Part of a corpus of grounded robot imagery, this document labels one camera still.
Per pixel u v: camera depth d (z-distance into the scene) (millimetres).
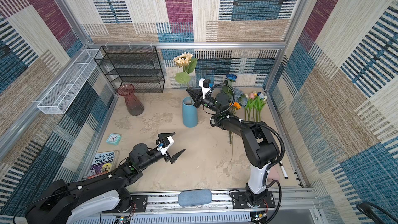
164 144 627
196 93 744
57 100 701
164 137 731
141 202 737
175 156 692
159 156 686
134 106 1017
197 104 757
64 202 420
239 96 1055
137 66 1082
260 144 496
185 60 663
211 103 743
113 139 935
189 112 871
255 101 1087
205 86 700
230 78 1085
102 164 836
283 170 816
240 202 730
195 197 730
